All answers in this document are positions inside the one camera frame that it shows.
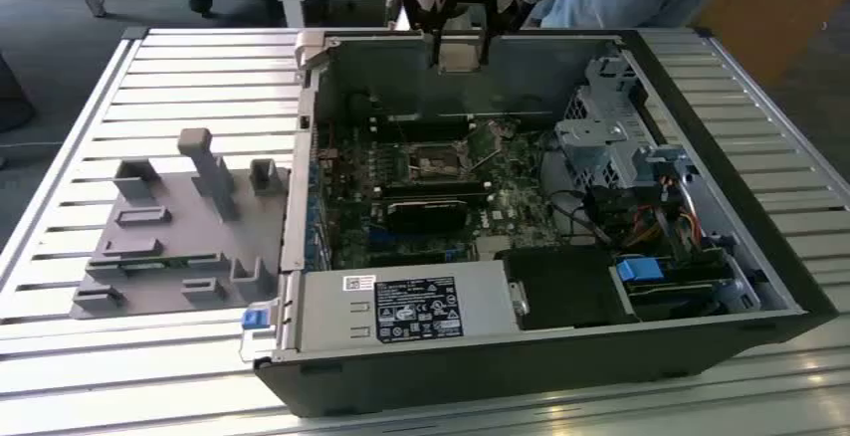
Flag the silver square CPU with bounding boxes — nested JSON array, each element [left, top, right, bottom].
[[439, 40, 484, 75]]

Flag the blue case latch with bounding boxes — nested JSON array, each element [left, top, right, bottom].
[[241, 306, 277, 331]]

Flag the black wire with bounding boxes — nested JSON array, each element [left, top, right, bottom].
[[543, 189, 639, 248]]

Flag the orange and yellow wires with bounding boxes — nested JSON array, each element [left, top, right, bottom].
[[630, 206, 706, 248]]

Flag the pale blue plastic bracket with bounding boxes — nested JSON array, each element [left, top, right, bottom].
[[636, 144, 699, 188]]

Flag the hard disk in blue carrier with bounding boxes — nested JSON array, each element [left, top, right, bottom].
[[614, 255, 744, 316]]

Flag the silver chipset heat sink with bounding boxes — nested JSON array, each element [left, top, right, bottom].
[[474, 235, 512, 261]]

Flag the grey parts rack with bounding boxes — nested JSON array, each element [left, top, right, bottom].
[[69, 127, 293, 321]]

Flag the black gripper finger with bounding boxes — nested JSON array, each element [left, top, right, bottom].
[[427, 26, 448, 75], [476, 26, 504, 68]]

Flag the wooden cabinet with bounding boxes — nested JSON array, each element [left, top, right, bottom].
[[690, 0, 850, 89]]

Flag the grey power supply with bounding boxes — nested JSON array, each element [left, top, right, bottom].
[[291, 261, 523, 352]]

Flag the black graphics card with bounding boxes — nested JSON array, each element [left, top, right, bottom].
[[384, 197, 470, 234]]

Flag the green motherboard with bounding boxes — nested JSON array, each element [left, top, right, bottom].
[[308, 116, 579, 271]]

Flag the green RAM stick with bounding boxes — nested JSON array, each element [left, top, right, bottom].
[[119, 255, 220, 273]]

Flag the black open PC case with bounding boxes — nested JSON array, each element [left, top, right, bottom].
[[251, 27, 839, 418]]

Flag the CPU socket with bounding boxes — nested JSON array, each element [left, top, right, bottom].
[[404, 141, 478, 182]]

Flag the silver perforated disk cage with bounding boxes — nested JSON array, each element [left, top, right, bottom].
[[554, 55, 656, 188]]

